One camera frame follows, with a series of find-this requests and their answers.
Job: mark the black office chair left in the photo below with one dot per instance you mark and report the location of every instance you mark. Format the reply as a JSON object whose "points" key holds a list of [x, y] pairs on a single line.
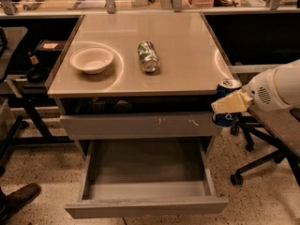
{"points": [[9, 123]]}

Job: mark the white bowl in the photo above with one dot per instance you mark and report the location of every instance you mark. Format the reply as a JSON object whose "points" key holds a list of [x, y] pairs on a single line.
{"points": [[91, 60]]}

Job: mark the brown shoe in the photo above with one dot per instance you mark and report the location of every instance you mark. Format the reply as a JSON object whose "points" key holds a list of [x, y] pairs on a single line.
{"points": [[9, 204]]}

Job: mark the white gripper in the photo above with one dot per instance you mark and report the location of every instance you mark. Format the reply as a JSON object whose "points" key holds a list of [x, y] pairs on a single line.
{"points": [[261, 91]]}

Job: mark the closed top drawer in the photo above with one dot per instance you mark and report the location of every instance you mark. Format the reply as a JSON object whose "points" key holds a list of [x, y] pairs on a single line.
{"points": [[139, 125]]}

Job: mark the green soda can lying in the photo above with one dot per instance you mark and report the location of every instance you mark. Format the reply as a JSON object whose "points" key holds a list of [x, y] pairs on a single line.
{"points": [[148, 57]]}

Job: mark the black office chair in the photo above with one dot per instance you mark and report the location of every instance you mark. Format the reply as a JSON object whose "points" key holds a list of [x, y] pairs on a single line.
{"points": [[280, 129], [9, 123]]}

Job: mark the open middle drawer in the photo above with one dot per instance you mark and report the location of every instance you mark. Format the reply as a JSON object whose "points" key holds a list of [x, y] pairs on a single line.
{"points": [[136, 178]]}

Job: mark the grey drawer cabinet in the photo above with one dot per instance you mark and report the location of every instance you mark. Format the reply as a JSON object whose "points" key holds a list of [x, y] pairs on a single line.
{"points": [[190, 63]]}

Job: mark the black round object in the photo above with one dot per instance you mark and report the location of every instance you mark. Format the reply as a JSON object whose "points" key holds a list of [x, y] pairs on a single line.
{"points": [[37, 74]]}

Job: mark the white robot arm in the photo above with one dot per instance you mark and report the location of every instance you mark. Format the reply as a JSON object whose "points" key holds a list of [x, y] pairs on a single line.
{"points": [[287, 82]]}

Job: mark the blue pepsi can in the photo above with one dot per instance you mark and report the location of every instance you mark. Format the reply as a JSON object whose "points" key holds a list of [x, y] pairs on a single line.
{"points": [[224, 88]]}

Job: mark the black office chair right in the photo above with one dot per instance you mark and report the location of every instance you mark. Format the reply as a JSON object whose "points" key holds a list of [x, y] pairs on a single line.
{"points": [[280, 129]]}

